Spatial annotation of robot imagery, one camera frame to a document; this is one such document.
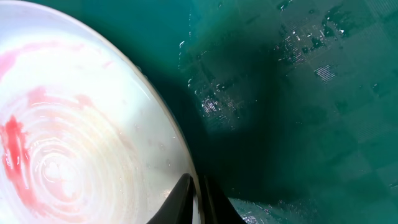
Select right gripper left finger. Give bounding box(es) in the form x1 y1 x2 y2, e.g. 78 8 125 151
147 173 195 224

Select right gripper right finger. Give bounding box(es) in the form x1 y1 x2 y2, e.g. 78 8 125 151
199 175 246 224

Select light blue plastic plate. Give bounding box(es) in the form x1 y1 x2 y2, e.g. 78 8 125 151
1 1 196 223

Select teal plastic serving tray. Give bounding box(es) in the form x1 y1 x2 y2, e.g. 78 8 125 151
45 0 397 223

